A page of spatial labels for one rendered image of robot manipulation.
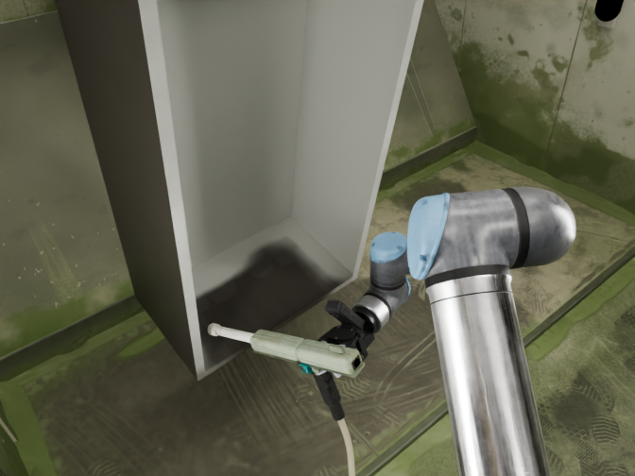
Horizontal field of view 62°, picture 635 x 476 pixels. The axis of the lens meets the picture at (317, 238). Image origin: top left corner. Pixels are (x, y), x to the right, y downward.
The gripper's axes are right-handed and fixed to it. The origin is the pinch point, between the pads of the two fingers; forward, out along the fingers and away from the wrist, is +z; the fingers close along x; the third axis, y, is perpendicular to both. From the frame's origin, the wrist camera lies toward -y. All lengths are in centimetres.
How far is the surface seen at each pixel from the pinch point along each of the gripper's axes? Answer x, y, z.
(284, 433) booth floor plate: 45, 51, -14
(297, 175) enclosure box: 42, -23, -57
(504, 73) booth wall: 35, -8, -222
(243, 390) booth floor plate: 66, 43, -19
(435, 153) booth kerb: 69, 23, -193
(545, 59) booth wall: 11, -12, -215
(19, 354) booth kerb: 131, 9, 20
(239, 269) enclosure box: 54, -3, -29
